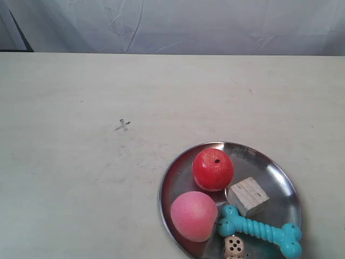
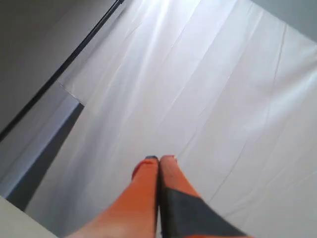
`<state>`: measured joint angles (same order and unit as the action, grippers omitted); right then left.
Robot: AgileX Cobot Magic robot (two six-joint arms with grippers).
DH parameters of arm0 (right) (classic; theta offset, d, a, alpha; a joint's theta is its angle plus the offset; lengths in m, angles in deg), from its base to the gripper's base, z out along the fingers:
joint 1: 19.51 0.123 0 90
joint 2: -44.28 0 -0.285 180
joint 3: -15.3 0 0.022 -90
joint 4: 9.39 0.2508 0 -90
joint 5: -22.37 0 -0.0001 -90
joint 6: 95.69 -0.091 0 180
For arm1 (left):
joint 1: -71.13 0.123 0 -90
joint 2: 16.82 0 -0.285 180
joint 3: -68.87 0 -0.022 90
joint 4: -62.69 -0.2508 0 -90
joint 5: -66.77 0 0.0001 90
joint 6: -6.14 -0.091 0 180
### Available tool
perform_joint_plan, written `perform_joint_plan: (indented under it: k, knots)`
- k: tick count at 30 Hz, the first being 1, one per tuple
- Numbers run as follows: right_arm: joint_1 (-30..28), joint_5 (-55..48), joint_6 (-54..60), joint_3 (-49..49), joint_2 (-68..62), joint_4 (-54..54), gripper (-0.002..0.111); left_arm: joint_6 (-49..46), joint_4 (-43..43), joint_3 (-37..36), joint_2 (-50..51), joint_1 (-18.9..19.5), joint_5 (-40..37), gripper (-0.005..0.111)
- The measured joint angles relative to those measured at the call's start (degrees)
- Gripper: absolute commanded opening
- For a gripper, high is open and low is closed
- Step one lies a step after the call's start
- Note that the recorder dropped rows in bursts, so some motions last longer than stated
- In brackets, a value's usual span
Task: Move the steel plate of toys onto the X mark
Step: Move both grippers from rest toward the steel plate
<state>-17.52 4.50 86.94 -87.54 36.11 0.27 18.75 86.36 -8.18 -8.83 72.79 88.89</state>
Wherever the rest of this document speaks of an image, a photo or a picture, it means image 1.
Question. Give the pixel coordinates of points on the red toy apple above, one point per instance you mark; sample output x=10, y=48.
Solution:
x=212, y=169

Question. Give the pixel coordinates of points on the pink toy peach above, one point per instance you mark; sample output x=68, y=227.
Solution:
x=193, y=214

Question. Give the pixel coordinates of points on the pale wooden cube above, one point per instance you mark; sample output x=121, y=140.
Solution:
x=247, y=196

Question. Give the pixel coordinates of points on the wooden die black dots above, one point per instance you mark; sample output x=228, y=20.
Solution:
x=233, y=247

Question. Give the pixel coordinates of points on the round metal plate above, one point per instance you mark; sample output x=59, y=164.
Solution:
x=283, y=206

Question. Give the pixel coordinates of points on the teal rubber bone toy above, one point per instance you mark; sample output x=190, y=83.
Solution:
x=286, y=238

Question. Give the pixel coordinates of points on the white wrinkled backdrop cloth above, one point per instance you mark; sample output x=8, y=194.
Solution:
x=176, y=27

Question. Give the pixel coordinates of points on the dark stand leg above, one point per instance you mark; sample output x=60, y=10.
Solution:
x=28, y=47

